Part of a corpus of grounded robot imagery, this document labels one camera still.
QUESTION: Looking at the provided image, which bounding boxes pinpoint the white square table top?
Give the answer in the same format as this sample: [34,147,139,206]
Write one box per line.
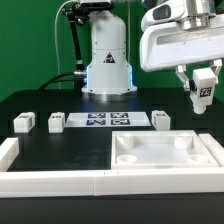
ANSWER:
[111,130,219,170]

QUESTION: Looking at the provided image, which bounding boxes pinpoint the white marker sheet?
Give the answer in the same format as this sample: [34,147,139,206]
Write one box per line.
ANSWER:
[66,112,151,127]

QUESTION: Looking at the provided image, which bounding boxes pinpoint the black cable bundle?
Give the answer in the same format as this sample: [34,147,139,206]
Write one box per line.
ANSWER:
[38,71,88,92]

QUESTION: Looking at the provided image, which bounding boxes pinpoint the white left fence bar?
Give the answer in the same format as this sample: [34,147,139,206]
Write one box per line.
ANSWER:
[0,138,19,172]

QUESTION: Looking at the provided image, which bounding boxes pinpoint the white front fence bar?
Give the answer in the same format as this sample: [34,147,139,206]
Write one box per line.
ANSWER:
[0,167,224,198]

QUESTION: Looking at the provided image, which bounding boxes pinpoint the white right fence bar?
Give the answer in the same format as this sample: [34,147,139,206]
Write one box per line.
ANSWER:
[197,134,224,168]

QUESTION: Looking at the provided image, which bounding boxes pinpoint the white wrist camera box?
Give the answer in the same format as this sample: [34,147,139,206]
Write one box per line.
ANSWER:
[141,0,185,31]

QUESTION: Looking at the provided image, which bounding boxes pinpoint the white fence bar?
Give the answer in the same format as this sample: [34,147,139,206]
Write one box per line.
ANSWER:
[0,167,224,198]
[0,138,19,172]
[197,134,224,168]

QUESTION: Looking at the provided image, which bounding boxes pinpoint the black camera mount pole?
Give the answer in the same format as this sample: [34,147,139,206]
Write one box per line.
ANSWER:
[61,3,90,78]

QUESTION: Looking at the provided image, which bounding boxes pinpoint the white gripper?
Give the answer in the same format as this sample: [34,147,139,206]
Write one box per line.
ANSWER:
[140,19,224,92]

